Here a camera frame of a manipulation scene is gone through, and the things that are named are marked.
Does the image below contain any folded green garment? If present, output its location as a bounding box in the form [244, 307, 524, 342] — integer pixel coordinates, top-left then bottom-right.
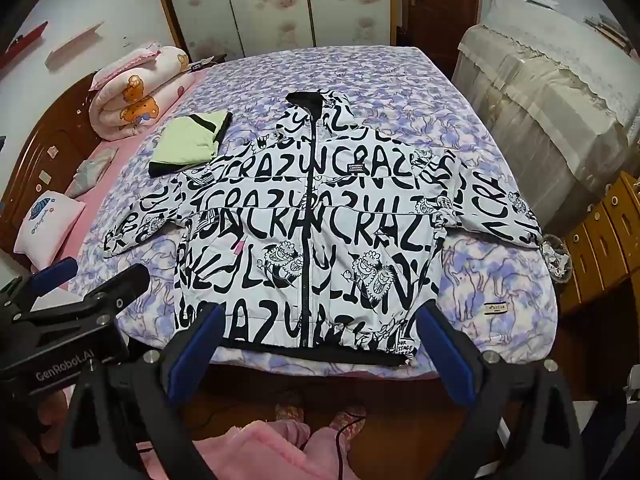
[148, 111, 233, 178]

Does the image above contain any brown wooden door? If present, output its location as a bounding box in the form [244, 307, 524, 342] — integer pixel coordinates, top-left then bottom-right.
[402, 0, 488, 78]

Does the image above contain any rolled pink bear quilt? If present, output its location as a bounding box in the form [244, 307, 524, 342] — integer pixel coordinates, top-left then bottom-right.
[89, 45, 197, 142]

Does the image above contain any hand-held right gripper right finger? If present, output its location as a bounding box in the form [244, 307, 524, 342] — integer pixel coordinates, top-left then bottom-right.
[415, 302, 601, 480]

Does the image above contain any person's pink fleece clothing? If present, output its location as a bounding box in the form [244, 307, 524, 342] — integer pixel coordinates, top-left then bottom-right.
[192, 420, 351, 480]

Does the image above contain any pink wall shelf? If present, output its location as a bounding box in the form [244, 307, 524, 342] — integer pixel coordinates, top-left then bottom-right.
[45, 21, 106, 68]

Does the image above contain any grey cloth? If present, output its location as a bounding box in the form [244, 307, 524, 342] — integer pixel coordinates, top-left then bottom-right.
[64, 147, 119, 200]

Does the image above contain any wooden drawer cabinet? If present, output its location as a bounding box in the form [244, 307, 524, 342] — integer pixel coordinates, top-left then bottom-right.
[557, 170, 640, 321]

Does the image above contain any black and white printed jacket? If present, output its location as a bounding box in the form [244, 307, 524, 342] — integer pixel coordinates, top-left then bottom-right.
[102, 87, 571, 367]

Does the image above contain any beige cloth covered furniture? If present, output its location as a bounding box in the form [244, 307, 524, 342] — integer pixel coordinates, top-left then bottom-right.
[452, 25, 633, 238]

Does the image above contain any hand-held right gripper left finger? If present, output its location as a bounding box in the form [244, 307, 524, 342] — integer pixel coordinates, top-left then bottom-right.
[50, 304, 227, 480]

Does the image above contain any red wall shelf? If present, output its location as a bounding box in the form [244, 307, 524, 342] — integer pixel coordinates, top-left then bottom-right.
[0, 21, 49, 68]

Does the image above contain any white embroidered pillow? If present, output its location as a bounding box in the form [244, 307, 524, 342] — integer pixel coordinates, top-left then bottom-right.
[13, 190, 86, 270]

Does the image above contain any wooden headboard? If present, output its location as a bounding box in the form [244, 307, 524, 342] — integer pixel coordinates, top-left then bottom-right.
[0, 72, 103, 256]

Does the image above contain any white lace cloth cover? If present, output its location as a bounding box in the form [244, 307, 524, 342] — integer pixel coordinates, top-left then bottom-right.
[482, 0, 640, 128]

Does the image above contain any pink bed sheet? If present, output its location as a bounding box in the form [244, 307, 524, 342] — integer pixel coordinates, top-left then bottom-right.
[5, 67, 211, 281]

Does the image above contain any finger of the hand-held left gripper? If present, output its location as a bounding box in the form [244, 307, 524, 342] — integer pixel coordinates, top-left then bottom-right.
[12, 262, 151, 333]
[0, 256, 77, 312]

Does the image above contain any black cable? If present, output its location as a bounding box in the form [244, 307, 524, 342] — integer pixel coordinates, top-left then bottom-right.
[300, 405, 368, 480]

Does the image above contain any floral slipper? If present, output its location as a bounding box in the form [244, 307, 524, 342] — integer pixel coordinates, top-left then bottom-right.
[327, 407, 368, 443]
[274, 392, 306, 428]

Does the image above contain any purple floral blanket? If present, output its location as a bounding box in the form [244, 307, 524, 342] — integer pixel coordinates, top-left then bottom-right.
[67, 46, 560, 378]

